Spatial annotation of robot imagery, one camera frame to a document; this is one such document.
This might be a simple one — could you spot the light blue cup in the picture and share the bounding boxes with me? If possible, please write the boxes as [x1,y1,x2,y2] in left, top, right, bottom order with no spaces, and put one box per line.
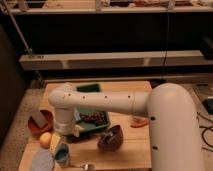
[55,143,70,168]

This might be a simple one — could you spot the steel measuring cup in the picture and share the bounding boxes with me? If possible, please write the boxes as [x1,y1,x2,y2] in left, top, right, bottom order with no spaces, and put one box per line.
[69,161,95,171]

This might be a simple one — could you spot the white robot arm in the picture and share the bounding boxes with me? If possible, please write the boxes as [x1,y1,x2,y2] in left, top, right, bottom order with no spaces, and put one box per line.
[48,83,205,171]

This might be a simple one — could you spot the green plastic tray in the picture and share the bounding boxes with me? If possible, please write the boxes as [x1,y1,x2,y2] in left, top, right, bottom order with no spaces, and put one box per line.
[74,83,110,137]

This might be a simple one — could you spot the orange fruit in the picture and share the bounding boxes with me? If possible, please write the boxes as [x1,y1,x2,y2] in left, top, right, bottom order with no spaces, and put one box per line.
[39,132,52,148]

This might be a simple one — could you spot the orange bowl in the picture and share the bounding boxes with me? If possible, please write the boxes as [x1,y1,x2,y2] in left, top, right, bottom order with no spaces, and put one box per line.
[28,109,53,136]

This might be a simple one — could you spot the banana slice toy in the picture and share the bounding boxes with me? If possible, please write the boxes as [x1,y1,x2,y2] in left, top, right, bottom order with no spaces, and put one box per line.
[72,124,84,137]

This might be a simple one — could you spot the brown block in bowl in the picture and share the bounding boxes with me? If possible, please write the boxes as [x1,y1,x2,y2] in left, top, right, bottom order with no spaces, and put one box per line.
[31,111,47,128]

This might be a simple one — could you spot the blue sponge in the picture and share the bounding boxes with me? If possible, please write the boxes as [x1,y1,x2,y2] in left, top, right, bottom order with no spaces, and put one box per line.
[74,110,81,123]

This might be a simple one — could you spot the bunch of dark grapes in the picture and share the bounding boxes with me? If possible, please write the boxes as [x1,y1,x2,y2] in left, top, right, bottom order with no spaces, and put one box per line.
[80,113,106,126]

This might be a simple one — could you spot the dark maroon bowl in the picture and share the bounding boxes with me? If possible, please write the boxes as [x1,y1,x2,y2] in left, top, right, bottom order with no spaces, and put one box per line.
[97,125,123,152]

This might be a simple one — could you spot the orange carrot toy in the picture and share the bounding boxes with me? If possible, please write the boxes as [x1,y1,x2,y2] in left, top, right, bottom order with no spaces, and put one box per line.
[130,118,149,128]

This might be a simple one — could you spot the metal shelf rack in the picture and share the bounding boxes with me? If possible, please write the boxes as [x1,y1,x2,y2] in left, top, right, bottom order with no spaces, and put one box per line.
[0,0,213,82]

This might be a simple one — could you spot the dark device on floor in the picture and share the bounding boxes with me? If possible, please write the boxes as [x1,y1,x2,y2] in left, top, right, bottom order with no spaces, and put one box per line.
[202,98,213,115]

